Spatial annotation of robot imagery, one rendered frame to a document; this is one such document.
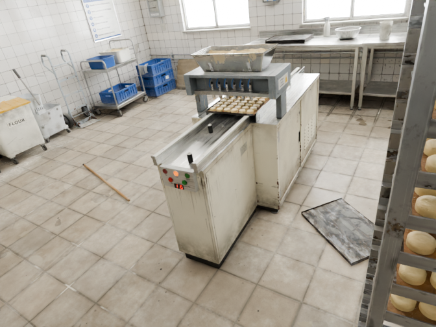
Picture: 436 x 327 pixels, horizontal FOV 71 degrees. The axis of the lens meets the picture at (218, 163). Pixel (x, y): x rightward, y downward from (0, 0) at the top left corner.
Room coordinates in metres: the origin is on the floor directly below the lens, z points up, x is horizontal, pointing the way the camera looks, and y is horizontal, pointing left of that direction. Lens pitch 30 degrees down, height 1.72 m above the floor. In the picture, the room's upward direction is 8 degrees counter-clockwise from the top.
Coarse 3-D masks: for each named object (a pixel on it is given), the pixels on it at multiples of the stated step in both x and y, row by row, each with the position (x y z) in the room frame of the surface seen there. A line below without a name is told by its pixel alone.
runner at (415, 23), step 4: (412, 16) 0.77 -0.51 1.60; (416, 16) 0.77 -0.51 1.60; (420, 16) 0.76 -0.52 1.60; (412, 20) 0.77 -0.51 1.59; (416, 20) 0.77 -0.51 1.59; (420, 20) 0.76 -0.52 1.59; (412, 24) 0.77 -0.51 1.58; (416, 24) 0.77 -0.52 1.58; (420, 24) 0.76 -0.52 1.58; (408, 28) 0.76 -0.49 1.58; (412, 28) 0.75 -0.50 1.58; (416, 28) 0.75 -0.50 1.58; (420, 28) 0.74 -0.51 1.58
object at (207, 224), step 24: (216, 120) 2.20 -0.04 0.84; (192, 144) 1.84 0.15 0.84; (240, 144) 1.89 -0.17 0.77; (192, 168) 1.53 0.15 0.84; (216, 168) 1.60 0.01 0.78; (240, 168) 1.86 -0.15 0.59; (168, 192) 1.64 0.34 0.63; (192, 192) 1.54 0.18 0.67; (216, 192) 1.57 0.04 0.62; (240, 192) 1.83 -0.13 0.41; (192, 216) 1.56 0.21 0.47; (216, 216) 1.53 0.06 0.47; (240, 216) 1.79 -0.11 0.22; (192, 240) 1.58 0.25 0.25; (216, 240) 1.50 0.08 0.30; (216, 264) 1.53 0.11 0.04
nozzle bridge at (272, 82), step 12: (192, 72) 2.38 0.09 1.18; (204, 72) 2.33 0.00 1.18; (216, 72) 2.28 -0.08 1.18; (228, 72) 2.22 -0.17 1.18; (240, 72) 2.18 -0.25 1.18; (252, 72) 2.13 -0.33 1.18; (264, 72) 2.08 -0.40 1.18; (276, 72) 2.04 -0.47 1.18; (288, 72) 2.19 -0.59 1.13; (192, 84) 2.34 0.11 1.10; (204, 84) 2.35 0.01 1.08; (228, 84) 2.24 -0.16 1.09; (240, 84) 2.19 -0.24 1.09; (252, 84) 2.14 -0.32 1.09; (264, 84) 2.09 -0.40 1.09; (276, 84) 1.98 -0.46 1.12; (288, 84) 2.19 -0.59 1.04; (204, 96) 2.48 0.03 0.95; (252, 96) 2.09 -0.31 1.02; (264, 96) 2.04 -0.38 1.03; (276, 96) 1.97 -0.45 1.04; (204, 108) 2.46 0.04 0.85; (276, 108) 2.07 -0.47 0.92
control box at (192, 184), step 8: (160, 168) 1.61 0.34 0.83; (168, 168) 1.58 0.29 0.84; (176, 168) 1.56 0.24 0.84; (184, 168) 1.54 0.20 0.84; (168, 176) 1.58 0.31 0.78; (176, 176) 1.55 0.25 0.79; (184, 176) 1.52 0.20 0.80; (192, 176) 1.49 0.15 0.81; (168, 184) 1.59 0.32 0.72; (192, 184) 1.49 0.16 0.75
